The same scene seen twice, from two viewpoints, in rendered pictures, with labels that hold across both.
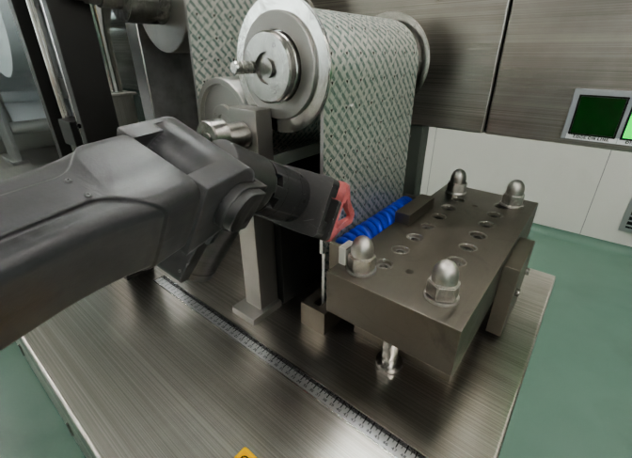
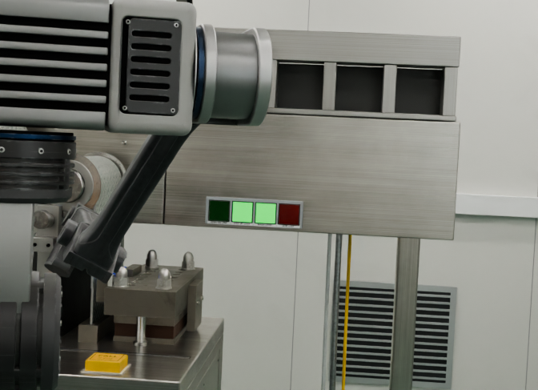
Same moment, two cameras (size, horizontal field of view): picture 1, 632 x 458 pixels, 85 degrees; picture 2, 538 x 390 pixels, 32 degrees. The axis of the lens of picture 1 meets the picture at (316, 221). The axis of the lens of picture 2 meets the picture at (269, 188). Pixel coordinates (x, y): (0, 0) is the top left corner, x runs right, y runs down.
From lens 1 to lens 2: 1.75 m
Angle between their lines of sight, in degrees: 40
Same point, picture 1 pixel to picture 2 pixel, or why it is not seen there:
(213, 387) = not seen: hidden behind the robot
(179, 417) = not seen: hidden behind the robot
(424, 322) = (159, 295)
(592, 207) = (295, 355)
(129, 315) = not seen: outside the picture
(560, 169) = (247, 308)
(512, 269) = (192, 286)
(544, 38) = (186, 170)
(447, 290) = (166, 280)
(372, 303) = (133, 295)
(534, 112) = (189, 210)
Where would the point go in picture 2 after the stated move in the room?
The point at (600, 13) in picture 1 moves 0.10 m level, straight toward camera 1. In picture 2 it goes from (208, 161) to (205, 162)
